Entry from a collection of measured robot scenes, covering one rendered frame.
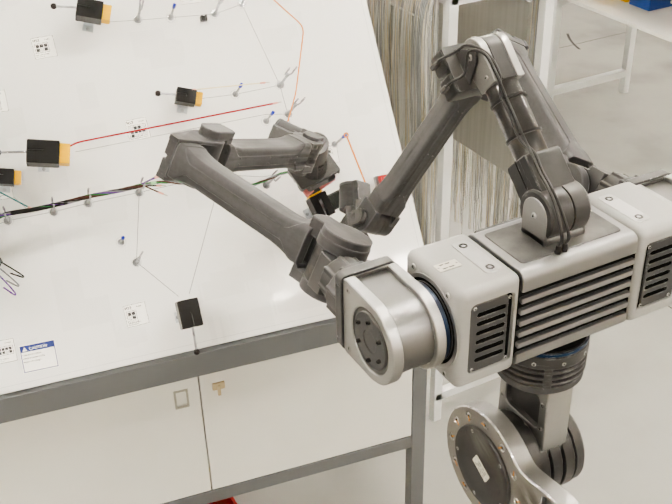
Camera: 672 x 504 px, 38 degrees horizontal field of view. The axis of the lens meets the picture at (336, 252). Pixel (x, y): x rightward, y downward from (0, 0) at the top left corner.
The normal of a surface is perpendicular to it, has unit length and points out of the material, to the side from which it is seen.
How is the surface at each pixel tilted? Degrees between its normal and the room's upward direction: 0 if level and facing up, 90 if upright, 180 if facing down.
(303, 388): 90
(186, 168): 65
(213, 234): 54
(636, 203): 0
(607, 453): 0
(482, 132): 90
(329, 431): 90
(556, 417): 90
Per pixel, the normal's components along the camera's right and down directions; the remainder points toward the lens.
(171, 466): 0.34, 0.49
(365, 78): 0.26, -0.11
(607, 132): -0.02, -0.85
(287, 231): -0.58, 0.02
